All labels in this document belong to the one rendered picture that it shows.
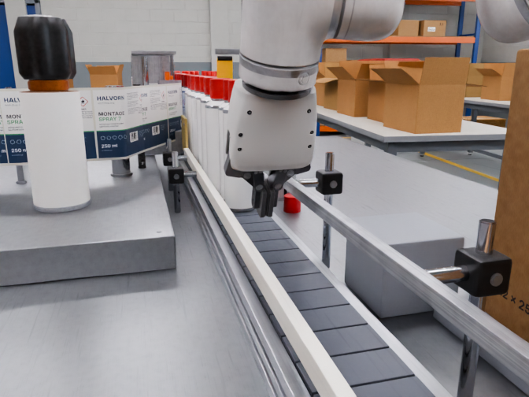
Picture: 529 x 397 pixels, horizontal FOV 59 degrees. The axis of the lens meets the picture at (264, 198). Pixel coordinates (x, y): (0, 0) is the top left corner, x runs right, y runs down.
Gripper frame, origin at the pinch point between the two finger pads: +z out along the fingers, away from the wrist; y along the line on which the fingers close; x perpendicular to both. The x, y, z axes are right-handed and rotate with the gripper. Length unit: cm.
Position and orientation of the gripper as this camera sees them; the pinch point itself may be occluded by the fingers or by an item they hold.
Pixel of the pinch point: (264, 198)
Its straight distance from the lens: 60.0
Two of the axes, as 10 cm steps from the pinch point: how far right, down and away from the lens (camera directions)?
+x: 2.4, 5.7, -7.8
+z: -0.9, 8.2, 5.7
